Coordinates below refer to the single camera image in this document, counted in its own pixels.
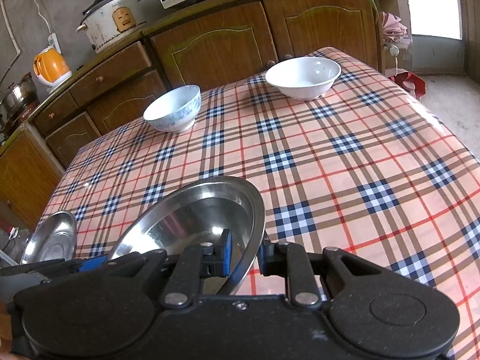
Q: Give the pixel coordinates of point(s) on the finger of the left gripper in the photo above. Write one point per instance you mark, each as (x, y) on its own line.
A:
(123, 266)

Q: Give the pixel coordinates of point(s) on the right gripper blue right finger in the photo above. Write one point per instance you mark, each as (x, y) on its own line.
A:
(297, 267)

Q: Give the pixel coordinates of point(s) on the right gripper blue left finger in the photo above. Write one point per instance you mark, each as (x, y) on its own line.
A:
(197, 263)

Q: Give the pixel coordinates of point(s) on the small steel bowl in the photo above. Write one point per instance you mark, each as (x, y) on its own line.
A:
(199, 212)

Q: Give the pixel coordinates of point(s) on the small steel plate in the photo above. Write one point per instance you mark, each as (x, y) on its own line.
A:
(55, 238)

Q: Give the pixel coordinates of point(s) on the plaid tablecloth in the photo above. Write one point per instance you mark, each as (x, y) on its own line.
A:
(366, 168)

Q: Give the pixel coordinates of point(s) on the blue patterned ceramic bowl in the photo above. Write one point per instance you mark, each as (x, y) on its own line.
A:
(175, 111)

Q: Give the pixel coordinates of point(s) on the white ceramic bowl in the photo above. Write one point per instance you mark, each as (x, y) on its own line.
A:
(304, 78)

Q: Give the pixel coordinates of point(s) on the steel pot with lid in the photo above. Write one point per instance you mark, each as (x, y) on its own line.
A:
(20, 96)

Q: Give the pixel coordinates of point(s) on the red gift bag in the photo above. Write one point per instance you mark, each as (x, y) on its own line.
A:
(410, 82)

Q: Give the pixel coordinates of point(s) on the orange electric kettle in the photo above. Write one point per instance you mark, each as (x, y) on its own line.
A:
(50, 68)

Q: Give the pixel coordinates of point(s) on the wooden kitchen cabinet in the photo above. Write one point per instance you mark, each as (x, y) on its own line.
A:
(210, 44)

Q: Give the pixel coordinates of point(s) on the white power strip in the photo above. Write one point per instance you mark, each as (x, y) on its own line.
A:
(53, 42)

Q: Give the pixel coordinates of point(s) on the white rice cooker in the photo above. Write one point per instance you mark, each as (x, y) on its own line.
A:
(106, 22)

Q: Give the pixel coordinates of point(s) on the pink cloth bundle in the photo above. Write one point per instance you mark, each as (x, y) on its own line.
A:
(394, 32)

